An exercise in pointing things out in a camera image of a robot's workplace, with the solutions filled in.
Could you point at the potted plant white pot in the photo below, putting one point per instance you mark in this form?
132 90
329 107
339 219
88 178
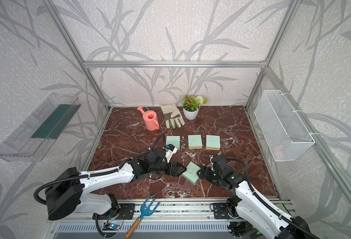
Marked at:
191 105

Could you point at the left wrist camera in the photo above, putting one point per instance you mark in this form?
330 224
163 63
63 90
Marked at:
170 150

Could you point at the blue garden fork wooden handle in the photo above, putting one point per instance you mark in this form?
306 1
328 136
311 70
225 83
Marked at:
145 211

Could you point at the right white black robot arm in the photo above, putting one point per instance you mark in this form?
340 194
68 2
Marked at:
249 204

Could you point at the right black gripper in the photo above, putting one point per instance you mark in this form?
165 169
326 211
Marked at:
207 170

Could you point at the pink watering can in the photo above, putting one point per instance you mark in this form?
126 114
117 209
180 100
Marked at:
150 119

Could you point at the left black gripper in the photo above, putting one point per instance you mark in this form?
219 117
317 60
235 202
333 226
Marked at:
176 169

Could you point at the white wire mesh basket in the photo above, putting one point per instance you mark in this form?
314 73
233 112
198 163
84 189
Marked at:
284 131

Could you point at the small circuit board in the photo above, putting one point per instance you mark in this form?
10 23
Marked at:
112 226

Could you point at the grey work gloves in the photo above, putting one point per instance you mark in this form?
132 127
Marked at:
172 116

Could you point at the clear plastic wall shelf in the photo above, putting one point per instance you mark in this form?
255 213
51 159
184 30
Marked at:
32 140

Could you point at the mint drawer jewelry box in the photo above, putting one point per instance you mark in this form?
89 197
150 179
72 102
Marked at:
195 141

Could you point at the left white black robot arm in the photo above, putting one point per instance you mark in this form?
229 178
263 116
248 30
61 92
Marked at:
72 191

